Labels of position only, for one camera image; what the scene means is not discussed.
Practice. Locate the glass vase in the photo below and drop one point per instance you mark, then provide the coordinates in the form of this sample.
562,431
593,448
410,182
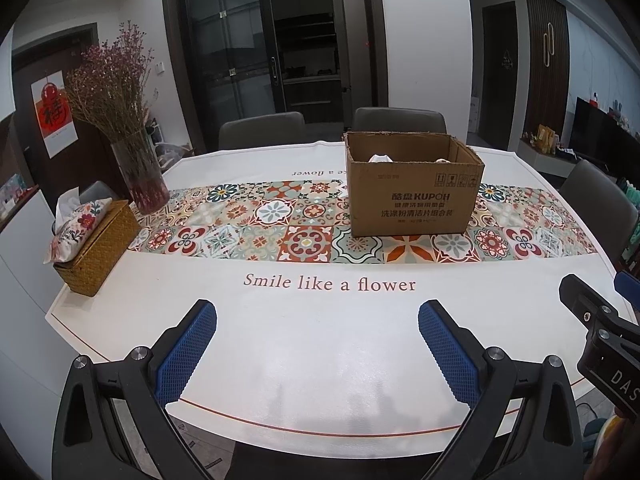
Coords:
145,185

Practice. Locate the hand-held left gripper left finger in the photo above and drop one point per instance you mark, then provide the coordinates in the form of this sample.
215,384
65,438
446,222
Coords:
185,355

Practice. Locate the floral fabric tissue cover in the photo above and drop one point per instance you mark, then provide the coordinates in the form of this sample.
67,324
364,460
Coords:
80,225

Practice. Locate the brown cardboard box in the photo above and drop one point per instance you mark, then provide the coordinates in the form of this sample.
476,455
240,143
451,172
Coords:
410,205

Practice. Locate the white shoe rack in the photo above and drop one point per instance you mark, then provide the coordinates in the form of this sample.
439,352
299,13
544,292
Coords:
156,132

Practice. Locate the grey refrigerator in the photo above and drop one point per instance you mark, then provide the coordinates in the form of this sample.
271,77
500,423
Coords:
347,45

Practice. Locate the dark slatted cabinet door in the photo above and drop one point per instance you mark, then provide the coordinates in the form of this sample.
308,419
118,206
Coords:
547,75

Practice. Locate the white square cloth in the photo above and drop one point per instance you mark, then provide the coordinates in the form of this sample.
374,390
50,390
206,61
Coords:
380,158

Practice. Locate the white storage drawers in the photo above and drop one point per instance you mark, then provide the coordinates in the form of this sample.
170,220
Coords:
476,115

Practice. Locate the yellow wicker tissue box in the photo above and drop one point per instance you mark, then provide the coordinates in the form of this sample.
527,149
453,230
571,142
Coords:
100,255

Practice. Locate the yellow gift bag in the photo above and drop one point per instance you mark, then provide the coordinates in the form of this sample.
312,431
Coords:
546,137

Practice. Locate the black framed glass sliding door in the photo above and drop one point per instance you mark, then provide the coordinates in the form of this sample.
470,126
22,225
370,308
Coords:
225,60

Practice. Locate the white tissue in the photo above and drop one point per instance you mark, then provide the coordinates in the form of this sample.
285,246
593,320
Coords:
67,202

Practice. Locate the white television cabinet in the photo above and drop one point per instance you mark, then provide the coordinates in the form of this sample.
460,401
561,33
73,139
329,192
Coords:
545,160

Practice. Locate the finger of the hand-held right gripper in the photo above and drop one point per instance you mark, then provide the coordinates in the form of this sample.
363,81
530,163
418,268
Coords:
582,300
630,287

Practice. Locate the grey dining chair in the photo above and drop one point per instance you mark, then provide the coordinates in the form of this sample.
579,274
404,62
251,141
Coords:
400,120
262,130
595,195
100,192

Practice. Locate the teal and white clothes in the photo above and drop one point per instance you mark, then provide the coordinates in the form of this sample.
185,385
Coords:
632,220

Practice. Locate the dried pink flowers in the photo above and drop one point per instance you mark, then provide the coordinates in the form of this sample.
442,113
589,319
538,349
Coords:
110,90

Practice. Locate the dark kitchen cabinet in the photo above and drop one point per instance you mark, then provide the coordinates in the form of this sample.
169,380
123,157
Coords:
305,90

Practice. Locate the red and white wall poster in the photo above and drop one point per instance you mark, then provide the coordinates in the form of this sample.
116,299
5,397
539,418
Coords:
54,115

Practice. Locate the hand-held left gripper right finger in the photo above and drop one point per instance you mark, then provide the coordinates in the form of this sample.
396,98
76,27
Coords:
447,355

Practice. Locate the black television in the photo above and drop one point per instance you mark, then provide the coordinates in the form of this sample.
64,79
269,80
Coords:
605,132

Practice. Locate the dark wooden door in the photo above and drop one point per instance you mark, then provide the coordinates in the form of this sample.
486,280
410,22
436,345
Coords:
500,70
30,170

